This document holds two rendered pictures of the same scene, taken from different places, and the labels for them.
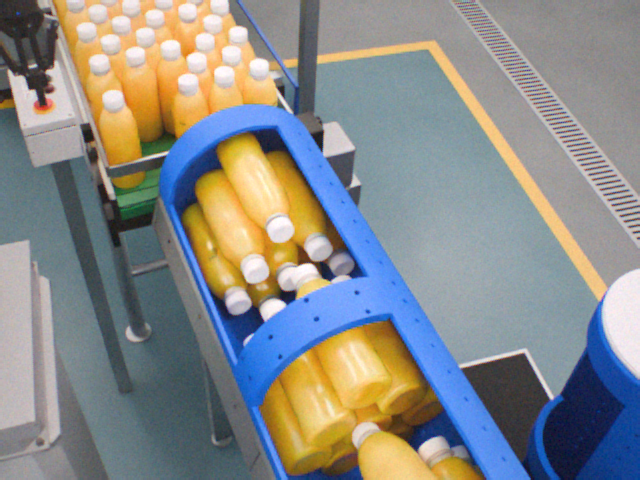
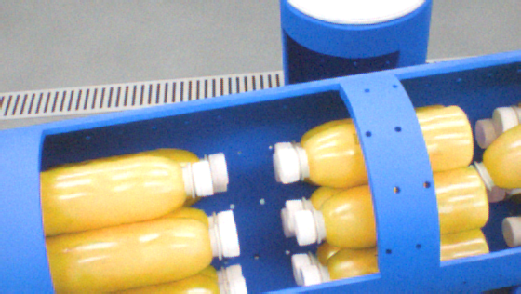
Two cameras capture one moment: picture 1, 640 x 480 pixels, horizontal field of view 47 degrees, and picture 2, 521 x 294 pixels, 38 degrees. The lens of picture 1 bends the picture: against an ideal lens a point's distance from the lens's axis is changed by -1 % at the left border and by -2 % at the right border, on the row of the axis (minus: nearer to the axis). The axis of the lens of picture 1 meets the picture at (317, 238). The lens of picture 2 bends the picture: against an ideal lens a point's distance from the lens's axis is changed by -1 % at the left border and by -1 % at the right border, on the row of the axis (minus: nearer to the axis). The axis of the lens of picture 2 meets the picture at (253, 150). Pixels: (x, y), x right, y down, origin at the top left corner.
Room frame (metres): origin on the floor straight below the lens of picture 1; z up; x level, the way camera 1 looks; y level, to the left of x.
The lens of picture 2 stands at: (0.50, 0.60, 1.77)
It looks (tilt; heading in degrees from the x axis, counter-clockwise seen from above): 43 degrees down; 290
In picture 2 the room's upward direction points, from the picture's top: 5 degrees counter-clockwise
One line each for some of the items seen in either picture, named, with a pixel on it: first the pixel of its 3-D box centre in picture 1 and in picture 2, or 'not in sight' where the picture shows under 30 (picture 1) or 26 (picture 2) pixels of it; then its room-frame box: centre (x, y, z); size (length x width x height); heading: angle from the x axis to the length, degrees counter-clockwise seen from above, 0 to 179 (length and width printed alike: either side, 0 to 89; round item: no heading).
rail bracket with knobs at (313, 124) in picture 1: (300, 142); not in sight; (1.22, 0.05, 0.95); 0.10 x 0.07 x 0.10; 116
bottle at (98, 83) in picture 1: (107, 105); not in sight; (1.25, 0.47, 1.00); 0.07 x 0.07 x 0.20
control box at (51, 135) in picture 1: (45, 112); not in sight; (1.16, 0.56, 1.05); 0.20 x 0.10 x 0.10; 26
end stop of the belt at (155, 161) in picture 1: (205, 149); not in sight; (1.17, 0.24, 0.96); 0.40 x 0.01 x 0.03; 116
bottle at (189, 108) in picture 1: (192, 125); not in sight; (1.20, 0.27, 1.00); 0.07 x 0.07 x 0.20
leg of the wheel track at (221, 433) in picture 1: (214, 381); not in sight; (1.01, 0.24, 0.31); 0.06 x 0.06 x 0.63; 26
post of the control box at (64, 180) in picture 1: (94, 284); not in sight; (1.16, 0.56, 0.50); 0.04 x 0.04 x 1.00; 26
